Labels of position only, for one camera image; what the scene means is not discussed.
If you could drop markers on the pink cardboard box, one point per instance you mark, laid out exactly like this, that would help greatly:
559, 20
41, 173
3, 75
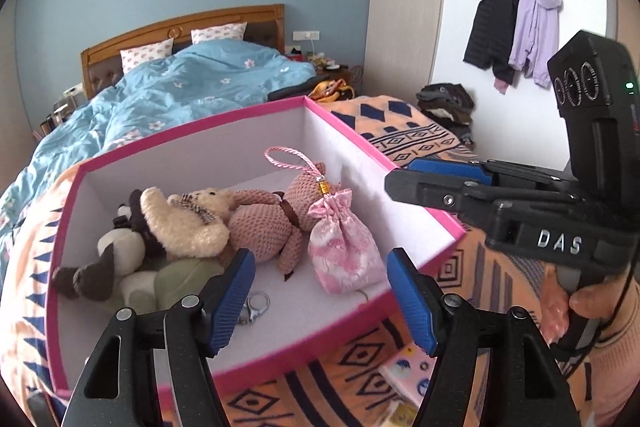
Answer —
286, 185

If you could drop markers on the lilac hanging hoodie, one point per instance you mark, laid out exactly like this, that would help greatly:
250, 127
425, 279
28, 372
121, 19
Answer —
536, 39

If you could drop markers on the cream plush bunny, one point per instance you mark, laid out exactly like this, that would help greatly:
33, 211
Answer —
191, 225

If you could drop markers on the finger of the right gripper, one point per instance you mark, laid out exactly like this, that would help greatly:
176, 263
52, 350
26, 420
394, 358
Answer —
440, 194
450, 169

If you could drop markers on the yellow bag on bed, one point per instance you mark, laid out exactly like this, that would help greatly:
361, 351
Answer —
329, 91

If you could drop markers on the wall switch plate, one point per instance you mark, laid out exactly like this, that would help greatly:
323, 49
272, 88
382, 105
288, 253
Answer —
307, 35

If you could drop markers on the pink satin drawstring pouch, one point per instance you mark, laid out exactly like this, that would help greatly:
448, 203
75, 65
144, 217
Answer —
341, 248

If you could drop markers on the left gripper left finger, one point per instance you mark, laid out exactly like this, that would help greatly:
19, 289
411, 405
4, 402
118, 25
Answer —
223, 301

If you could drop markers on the right hand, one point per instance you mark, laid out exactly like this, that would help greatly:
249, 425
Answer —
595, 302

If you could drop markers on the patterned pillow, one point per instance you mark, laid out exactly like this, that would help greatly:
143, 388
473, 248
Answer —
230, 31
134, 57

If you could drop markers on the pink sleeve right forearm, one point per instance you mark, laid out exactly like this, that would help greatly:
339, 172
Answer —
615, 364

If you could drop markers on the grey brown plush donkey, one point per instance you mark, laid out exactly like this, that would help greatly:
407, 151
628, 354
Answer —
123, 273

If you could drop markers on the wooden headboard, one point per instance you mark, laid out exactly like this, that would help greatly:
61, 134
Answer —
101, 64

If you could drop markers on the blue floral duvet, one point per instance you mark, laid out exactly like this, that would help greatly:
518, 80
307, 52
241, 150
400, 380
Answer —
202, 80

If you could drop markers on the pile of dark clothes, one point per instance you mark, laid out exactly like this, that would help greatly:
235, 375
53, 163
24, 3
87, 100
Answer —
451, 106

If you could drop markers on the pink floral tissue pack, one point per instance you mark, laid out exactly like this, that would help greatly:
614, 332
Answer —
409, 373

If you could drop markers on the pink knitted teddy bear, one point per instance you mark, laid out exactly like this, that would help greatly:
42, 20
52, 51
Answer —
273, 225

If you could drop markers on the black hanging jacket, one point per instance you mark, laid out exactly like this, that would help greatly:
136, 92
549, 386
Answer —
491, 38

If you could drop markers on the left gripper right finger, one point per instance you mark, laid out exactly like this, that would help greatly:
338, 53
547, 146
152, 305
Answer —
420, 300

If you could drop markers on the wooden nightstand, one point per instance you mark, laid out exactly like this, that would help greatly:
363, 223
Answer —
342, 72

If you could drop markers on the right patterned pillow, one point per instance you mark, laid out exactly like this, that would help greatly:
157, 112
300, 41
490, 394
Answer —
230, 31

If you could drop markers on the green plush dinosaur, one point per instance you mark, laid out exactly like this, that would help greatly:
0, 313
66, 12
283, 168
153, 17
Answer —
149, 291

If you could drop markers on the left patterned pillow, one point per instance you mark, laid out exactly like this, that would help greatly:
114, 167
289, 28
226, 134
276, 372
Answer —
134, 57

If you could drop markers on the yellow tissue pack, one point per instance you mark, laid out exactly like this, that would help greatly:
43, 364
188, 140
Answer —
397, 414

